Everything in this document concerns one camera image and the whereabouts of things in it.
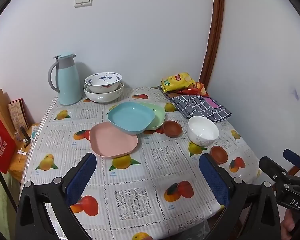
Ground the grey checked cloth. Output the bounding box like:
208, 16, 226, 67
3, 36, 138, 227
157, 86, 232, 123

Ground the light blue thermos jug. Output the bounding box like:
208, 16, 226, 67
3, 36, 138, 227
48, 52, 83, 105

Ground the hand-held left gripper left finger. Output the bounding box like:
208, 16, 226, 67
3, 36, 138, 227
15, 152, 97, 240

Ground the fruit print tablecloth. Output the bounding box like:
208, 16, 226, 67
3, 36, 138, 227
20, 86, 263, 240

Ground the small black object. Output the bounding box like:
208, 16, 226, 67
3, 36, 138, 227
19, 126, 31, 148

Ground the light green plate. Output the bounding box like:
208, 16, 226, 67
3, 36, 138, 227
137, 102, 166, 131

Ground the small brown bowl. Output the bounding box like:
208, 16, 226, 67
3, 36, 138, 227
162, 120, 183, 138
210, 146, 228, 165

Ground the patterned booklet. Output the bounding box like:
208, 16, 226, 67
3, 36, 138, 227
7, 98, 30, 132

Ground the light blue plate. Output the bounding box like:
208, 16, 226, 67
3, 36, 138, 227
107, 102, 156, 135

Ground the person's right hand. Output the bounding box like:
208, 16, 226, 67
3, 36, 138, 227
282, 209, 299, 238

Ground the blue patterned porcelain bowl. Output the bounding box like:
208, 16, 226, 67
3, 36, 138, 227
84, 72, 122, 93

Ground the brown cardboard box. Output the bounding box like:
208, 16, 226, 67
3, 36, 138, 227
0, 89, 15, 140

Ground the white ceramic bowl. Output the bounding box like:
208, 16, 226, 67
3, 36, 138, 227
188, 116, 220, 147

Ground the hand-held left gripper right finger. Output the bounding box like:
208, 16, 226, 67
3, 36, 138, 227
199, 153, 282, 240

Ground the red box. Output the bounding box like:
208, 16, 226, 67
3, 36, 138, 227
0, 110, 17, 174

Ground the large white bowl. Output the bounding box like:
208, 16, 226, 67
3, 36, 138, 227
83, 81, 125, 103

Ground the yellow chip bag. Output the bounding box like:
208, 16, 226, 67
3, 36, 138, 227
161, 72, 197, 93

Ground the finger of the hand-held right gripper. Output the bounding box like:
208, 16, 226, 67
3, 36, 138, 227
259, 156, 300, 212
283, 149, 300, 178

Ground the black cable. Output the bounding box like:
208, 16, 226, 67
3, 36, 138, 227
0, 155, 18, 212

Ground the green cloth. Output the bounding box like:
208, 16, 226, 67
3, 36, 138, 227
0, 172, 18, 230

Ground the brown wooden door frame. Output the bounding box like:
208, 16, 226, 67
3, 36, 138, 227
199, 0, 225, 90

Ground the white light switch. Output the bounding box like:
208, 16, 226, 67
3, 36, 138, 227
74, 0, 93, 8

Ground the red chip bag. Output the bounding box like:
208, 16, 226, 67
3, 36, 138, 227
166, 82, 206, 98

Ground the pink plate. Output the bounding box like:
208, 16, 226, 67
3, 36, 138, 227
89, 122, 139, 159

